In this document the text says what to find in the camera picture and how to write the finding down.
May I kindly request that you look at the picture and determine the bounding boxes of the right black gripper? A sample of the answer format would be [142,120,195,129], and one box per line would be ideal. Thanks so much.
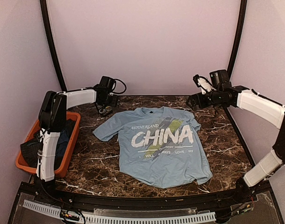
[186,88,222,110]

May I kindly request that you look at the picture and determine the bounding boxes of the light blue printed t-shirt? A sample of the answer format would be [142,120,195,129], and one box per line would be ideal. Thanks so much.
[93,106,213,189]

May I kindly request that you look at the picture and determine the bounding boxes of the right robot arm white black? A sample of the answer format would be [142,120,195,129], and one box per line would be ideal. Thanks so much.
[186,70,285,203]

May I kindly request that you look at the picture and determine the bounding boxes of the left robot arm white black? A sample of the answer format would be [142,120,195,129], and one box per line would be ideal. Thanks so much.
[36,76,127,182]

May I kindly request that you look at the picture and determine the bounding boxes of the dark clothes in bin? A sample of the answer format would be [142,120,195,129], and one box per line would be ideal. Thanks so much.
[20,119,76,170]

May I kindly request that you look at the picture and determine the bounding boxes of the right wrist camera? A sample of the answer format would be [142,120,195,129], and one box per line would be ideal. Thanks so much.
[192,74,214,95]

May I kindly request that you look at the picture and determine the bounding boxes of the black front table rail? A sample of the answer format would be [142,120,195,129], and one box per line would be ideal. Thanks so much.
[18,182,271,215]

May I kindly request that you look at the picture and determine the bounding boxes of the black right frame post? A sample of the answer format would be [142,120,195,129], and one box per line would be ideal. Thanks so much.
[227,0,248,78]

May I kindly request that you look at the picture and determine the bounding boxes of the black frame post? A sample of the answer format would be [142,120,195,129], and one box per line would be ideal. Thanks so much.
[227,0,248,78]
[39,0,67,91]

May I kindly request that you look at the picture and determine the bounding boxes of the white slotted cable duct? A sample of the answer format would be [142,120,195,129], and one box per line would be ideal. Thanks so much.
[22,199,216,224]

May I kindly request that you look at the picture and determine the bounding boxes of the black left frame post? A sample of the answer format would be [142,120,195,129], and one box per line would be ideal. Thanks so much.
[39,0,67,91]

